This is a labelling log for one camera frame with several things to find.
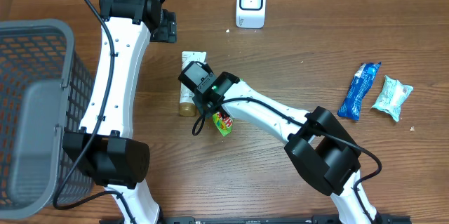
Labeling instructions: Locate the white tube with gold cap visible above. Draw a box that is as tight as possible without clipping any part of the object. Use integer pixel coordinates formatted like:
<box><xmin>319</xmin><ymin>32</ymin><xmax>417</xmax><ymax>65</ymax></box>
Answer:
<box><xmin>179</xmin><ymin>51</ymin><xmax>207</xmax><ymax>117</ymax></box>

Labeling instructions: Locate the green Haribo candy bag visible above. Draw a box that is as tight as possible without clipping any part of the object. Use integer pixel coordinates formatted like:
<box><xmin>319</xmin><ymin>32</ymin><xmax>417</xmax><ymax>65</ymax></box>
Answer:
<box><xmin>212</xmin><ymin>112</ymin><xmax>233</xmax><ymax>136</ymax></box>

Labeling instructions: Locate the blue Oreo cookie pack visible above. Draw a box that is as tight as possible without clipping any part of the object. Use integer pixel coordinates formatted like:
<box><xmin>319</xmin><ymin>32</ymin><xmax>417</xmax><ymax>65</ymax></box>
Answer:
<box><xmin>337</xmin><ymin>62</ymin><xmax>382</xmax><ymax>121</ymax></box>

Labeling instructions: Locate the light green wipes packet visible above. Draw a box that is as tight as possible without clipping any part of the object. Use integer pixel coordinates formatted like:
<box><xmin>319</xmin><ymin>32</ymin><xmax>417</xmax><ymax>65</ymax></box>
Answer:
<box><xmin>372</xmin><ymin>75</ymin><xmax>414</xmax><ymax>122</ymax></box>

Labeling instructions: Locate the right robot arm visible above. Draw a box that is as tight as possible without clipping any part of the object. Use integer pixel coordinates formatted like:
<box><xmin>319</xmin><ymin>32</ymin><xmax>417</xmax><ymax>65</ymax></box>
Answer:
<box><xmin>178</xmin><ymin>61</ymin><xmax>382</xmax><ymax>223</ymax></box>

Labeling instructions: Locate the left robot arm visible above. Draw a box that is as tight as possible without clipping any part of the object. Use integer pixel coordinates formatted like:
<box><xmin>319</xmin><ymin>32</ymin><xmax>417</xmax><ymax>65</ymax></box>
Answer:
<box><xmin>53</xmin><ymin>0</ymin><xmax>176</xmax><ymax>223</ymax></box>

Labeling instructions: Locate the white barcode scanner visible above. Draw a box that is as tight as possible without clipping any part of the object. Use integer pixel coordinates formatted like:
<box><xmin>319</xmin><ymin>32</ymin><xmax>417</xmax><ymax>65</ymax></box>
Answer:
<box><xmin>236</xmin><ymin>0</ymin><xmax>267</xmax><ymax>29</ymax></box>

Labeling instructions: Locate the grey plastic basket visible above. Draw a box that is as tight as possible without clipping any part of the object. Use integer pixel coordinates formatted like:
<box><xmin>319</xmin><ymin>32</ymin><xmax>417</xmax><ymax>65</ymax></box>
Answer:
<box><xmin>1</xmin><ymin>19</ymin><xmax>93</xmax><ymax>220</ymax></box>

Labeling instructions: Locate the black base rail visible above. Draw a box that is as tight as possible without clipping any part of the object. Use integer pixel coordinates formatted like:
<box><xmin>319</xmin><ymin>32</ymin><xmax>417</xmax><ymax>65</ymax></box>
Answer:
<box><xmin>99</xmin><ymin>214</ymin><xmax>412</xmax><ymax>224</ymax></box>

